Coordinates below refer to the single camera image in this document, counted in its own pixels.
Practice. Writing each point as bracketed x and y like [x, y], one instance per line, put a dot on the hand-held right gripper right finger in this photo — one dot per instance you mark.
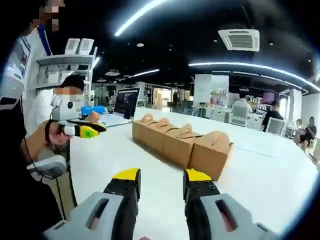
[215, 220]

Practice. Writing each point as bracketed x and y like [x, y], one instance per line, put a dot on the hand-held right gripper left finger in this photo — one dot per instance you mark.
[100, 217]

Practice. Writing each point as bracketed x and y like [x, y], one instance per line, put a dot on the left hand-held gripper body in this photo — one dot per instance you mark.
[63, 112]

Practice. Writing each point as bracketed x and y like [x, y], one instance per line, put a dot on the brown paper box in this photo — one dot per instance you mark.
[210, 157]
[178, 147]
[138, 131]
[156, 137]

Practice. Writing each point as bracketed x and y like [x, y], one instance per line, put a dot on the blue box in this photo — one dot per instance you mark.
[92, 110]

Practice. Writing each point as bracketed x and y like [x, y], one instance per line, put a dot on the person's left hand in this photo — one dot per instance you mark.
[56, 140]

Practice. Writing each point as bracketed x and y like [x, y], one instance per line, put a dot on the white storage bin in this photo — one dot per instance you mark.
[68, 75]
[54, 77]

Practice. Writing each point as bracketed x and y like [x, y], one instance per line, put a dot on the silver laptop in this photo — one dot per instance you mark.
[126, 102]

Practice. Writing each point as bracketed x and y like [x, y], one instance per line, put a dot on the white storage shelf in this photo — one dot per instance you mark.
[65, 60]

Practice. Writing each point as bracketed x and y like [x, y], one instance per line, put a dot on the white grey worn device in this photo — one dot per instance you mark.
[10, 87]

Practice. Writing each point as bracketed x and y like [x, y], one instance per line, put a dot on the white ribbed crate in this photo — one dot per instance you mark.
[86, 45]
[72, 46]

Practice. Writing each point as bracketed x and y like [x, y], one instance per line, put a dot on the person's black shirt body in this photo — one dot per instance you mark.
[20, 200]

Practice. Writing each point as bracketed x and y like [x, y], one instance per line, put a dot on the white mesh office chair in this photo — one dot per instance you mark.
[238, 116]
[276, 126]

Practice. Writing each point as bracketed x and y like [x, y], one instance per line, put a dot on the white pillar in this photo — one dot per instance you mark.
[210, 92]

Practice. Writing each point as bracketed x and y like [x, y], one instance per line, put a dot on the ceiling strip light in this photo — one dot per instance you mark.
[140, 17]
[250, 67]

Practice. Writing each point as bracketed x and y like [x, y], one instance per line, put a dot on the purple screen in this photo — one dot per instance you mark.
[268, 97]

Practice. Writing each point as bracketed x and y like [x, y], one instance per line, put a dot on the ceiling air conditioner vent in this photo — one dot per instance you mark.
[240, 40]

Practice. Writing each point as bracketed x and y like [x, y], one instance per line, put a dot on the wall poster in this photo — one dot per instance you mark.
[25, 60]

